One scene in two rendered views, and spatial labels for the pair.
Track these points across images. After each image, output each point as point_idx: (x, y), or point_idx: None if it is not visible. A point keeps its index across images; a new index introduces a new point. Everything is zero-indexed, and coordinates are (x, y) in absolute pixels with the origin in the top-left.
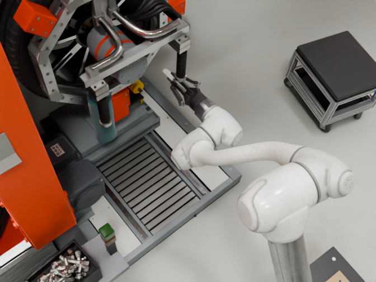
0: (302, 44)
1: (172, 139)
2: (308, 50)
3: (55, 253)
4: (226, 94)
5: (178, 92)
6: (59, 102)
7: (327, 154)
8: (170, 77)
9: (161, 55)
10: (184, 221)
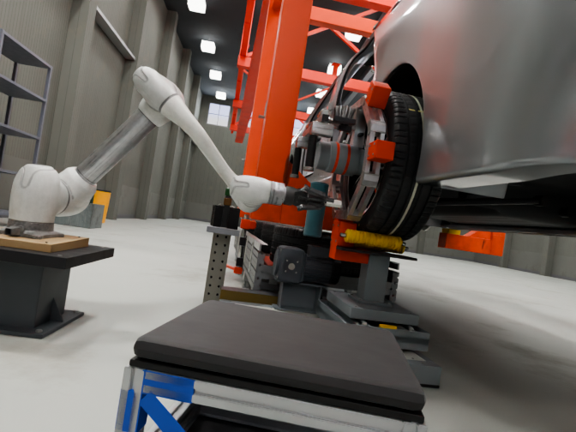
0: (393, 335)
1: None
2: (368, 330)
3: (255, 273)
4: None
5: (313, 207)
6: (425, 353)
7: (161, 76)
8: None
9: (507, 419)
10: None
